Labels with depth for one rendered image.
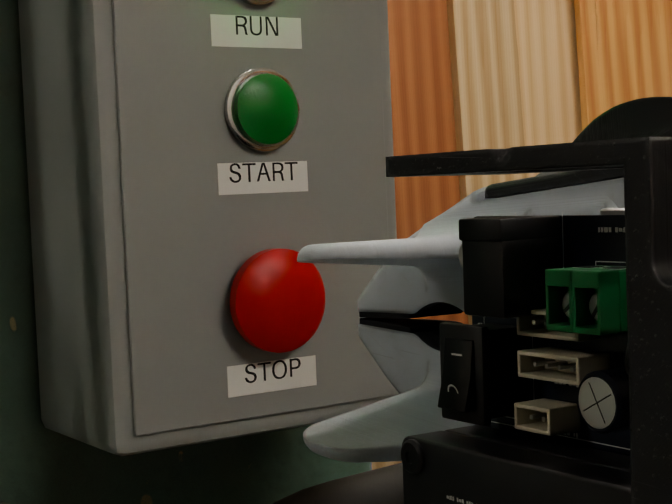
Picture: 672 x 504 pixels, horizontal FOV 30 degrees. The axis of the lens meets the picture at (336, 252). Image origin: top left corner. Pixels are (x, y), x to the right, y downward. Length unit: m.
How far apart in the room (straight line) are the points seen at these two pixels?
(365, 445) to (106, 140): 0.14
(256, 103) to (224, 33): 0.02
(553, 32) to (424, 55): 0.26
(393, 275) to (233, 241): 0.08
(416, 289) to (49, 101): 0.14
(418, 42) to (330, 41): 1.62
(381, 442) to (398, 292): 0.06
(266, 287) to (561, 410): 0.19
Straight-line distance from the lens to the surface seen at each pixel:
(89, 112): 0.35
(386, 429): 0.25
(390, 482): 0.42
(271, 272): 0.36
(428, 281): 0.28
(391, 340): 0.29
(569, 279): 0.17
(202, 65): 0.36
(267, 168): 0.37
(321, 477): 0.46
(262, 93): 0.36
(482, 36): 2.04
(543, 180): 0.25
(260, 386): 0.37
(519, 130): 2.05
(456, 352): 0.19
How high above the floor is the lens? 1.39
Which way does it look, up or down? 3 degrees down
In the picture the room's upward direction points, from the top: 2 degrees counter-clockwise
